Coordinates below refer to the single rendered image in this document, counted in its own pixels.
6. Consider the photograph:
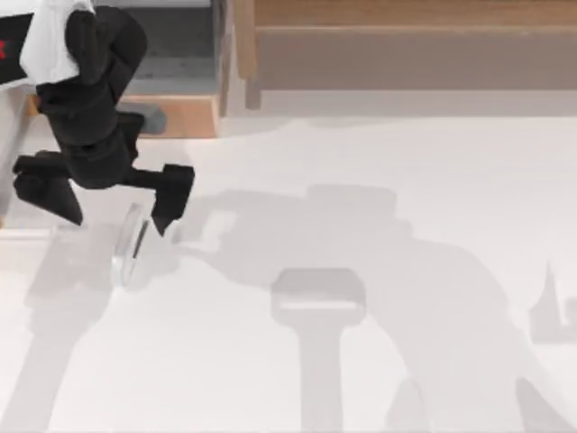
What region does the wooden open shelf cupboard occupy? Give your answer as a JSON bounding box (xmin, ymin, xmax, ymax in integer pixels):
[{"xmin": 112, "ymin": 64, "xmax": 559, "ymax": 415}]
[{"xmin": 218, "ymin": 0, "xmax": 577, "ymax": 112}]

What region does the grey metal drawer handle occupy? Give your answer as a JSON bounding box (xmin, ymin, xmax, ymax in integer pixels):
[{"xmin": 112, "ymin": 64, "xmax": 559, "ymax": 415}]
[{"xmin": 117, "ymin": 102, "xmax": 169, "ymax": 135}]

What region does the grey pierced drawer inside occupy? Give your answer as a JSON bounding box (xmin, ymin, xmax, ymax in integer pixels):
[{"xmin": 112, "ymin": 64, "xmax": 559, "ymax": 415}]
[{"xmin": 117, "ymin": 0, "xmax": 225, "ymax": 97}]

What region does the pale wooden drawer front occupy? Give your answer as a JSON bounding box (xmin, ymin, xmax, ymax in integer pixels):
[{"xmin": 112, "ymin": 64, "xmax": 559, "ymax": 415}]
[{"xmin": 24, "ymin": 92, "xmax": 223, "ymax": 139}]

